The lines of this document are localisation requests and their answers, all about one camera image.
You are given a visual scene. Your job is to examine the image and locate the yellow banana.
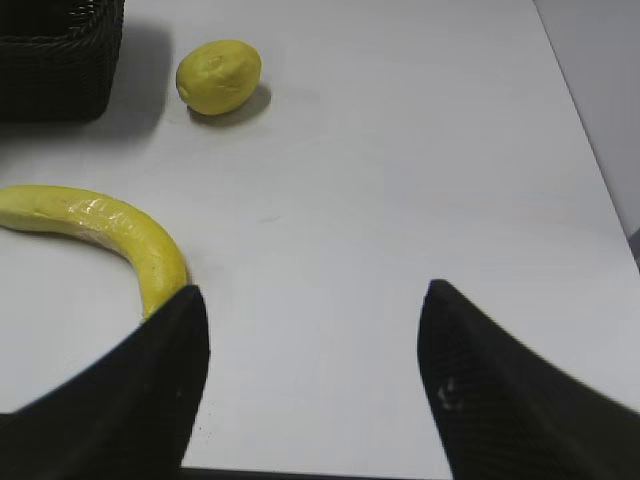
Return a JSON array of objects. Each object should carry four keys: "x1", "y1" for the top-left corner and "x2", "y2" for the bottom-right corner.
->
[{"x1": 1, "y1": 185, "x2": 189, "y2": 321}]

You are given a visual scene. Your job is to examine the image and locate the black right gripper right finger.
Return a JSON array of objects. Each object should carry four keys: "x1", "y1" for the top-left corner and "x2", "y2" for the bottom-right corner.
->
[{"x1": 417, "y1": 279, "x2": 639, "y2": 479}]

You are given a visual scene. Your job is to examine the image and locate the yellow lemon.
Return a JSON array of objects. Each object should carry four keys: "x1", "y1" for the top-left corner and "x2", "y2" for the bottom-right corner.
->
[{"x1": 175, "y1": 40, "x2": 262, "y2": 116}]

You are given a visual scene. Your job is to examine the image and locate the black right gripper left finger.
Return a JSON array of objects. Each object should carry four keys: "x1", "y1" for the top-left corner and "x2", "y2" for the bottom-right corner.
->
[{"x1": 1, "y1": 285, "x2": 208, "y2": 479}]

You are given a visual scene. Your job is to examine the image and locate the black woven basket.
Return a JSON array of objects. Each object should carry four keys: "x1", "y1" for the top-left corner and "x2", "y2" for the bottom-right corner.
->
[{"x1": 1, "y1": 1, "x2": 124, "y2": 123}]

